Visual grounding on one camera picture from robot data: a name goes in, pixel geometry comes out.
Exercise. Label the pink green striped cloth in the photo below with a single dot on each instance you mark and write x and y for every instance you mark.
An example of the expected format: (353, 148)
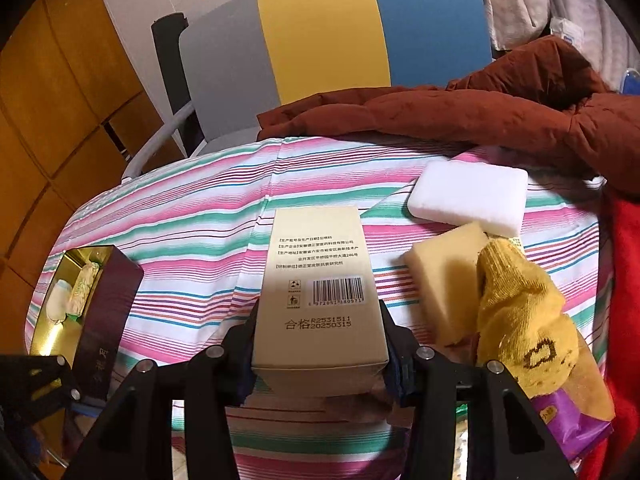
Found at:
(200, 210)

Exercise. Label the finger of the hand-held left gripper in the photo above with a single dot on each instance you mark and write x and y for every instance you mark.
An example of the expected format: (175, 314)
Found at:
(67, 375)

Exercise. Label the white tissue packet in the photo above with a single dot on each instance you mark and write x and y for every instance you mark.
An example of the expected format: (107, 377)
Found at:
(567, 31)

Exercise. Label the white sponge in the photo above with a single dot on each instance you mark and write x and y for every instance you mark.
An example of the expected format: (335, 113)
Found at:
(467, 197)

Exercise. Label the rust brown puffer jacket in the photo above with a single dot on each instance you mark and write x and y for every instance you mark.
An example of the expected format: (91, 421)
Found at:
(500, 105)

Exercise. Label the blue-capped bottle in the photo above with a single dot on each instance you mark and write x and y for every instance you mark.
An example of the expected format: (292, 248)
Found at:
(632, 81)

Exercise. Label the yellow sponge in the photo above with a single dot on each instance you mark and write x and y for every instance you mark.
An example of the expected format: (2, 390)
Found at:
(442, 280)

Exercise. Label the cream printed carton box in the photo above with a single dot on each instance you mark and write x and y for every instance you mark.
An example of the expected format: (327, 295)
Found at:
(320, 280)

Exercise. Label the grey yellow blue chair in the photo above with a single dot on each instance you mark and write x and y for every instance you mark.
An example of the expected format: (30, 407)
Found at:
(320, 35)

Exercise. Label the purple packet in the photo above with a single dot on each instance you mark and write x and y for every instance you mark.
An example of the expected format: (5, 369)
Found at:
(565, 425)

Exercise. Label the red cloth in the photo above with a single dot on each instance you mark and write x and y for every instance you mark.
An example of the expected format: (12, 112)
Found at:
(625, 270)

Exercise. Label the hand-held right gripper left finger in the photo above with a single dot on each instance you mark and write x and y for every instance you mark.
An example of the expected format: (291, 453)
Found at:
(245, 380)

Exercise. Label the wooden wardrobe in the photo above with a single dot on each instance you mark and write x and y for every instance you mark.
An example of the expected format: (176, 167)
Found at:
(50, 110)

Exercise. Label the yellow-brown tray box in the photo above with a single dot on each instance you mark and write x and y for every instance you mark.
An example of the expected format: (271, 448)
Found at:
(107, 320)

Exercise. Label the white plastic bottle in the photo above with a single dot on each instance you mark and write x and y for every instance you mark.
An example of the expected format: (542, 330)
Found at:
(59, 300)

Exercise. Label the yellow round item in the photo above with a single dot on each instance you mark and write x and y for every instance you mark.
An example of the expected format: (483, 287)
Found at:
(520, 310)

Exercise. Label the green-edged snack packet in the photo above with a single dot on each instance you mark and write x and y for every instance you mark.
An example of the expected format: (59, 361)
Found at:
(82, 287)

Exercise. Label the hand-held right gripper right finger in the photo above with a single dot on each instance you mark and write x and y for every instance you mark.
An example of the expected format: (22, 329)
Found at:
(398, 380)

